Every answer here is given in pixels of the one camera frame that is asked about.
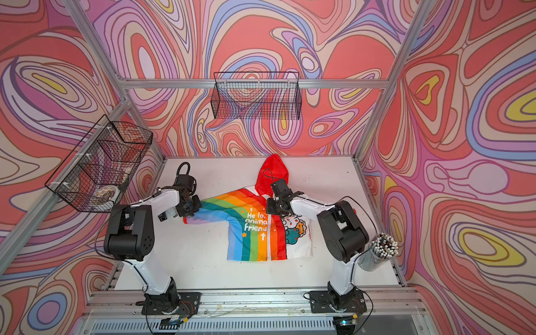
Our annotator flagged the rainbow kids hooded jacket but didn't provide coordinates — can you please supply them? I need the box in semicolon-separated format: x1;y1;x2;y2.
183;154;313;262

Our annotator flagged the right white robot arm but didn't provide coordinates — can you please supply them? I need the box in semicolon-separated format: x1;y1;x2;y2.
267;179;370;297

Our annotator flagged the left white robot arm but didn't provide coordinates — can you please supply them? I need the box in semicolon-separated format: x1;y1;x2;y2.
103;174;202;295

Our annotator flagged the round tin in basket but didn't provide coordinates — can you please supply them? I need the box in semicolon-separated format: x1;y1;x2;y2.
92;185;119;206

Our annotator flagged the clear cup of pencils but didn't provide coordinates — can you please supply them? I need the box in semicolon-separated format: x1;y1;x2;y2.
357;233;399;272

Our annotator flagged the black wire basket left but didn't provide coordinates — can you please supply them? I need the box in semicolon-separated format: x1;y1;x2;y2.
45;116;153;213

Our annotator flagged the black wire basket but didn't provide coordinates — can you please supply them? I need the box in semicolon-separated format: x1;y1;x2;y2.
45;116;153;213
210;71;302;121

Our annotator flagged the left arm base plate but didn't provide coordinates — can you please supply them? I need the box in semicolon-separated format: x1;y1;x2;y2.
135;292;201;316

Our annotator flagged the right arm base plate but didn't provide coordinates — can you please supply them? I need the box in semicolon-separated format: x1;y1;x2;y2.
304;289;368;315

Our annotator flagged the black wire basket back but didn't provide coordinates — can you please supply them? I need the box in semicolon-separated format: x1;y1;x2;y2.
210;71;302;121

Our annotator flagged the aluminium cage frame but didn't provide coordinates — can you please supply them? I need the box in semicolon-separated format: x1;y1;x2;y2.
0;0;536;335

